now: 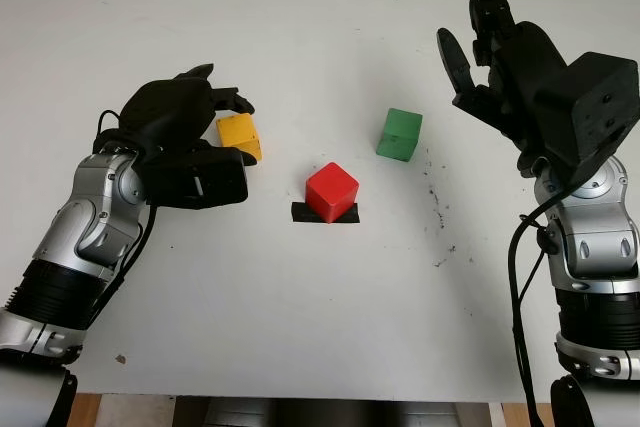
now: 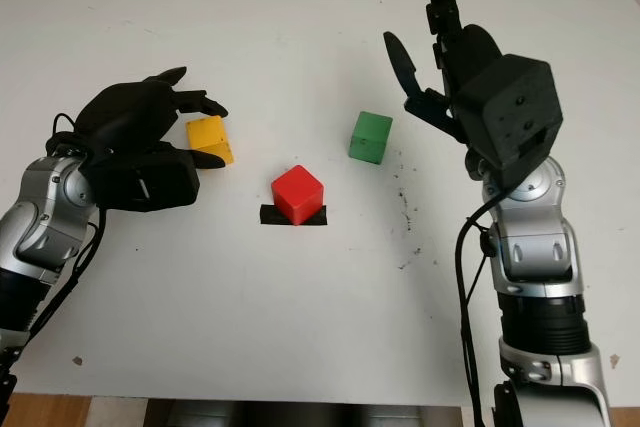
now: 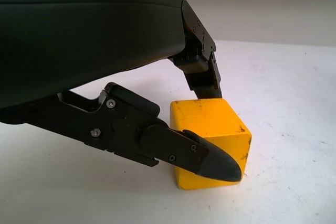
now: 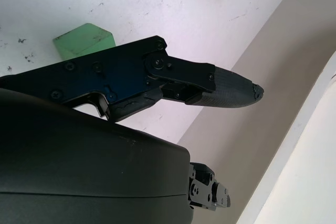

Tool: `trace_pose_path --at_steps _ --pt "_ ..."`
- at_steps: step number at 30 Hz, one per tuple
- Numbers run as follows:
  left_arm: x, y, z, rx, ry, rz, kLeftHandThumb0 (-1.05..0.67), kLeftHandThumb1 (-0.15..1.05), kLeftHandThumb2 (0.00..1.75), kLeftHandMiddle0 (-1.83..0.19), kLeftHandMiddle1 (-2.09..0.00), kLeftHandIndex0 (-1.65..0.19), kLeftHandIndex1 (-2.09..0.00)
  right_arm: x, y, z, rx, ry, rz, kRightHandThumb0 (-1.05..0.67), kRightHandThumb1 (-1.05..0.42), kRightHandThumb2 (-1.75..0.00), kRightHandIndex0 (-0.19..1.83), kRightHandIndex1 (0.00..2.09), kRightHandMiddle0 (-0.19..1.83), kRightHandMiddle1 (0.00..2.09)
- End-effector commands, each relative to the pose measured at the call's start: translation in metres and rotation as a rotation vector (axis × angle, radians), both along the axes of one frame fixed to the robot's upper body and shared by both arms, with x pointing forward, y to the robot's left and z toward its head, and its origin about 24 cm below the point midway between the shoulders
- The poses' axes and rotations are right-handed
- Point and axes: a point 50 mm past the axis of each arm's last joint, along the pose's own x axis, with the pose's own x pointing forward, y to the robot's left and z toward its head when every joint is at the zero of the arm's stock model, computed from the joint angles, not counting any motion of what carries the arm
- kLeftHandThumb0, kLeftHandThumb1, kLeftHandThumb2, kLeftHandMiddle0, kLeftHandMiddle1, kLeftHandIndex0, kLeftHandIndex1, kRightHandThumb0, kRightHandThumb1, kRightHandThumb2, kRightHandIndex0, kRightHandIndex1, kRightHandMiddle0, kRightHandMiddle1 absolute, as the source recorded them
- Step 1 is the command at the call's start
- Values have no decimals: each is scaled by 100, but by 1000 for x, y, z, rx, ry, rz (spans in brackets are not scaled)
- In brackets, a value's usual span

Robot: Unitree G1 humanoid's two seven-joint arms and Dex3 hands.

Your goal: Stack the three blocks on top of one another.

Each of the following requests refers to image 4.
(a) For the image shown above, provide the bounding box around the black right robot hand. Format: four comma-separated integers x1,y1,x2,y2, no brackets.
0,35,265,224

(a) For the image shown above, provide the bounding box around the green wooden cube block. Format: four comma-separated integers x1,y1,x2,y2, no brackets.
52,23,116,61

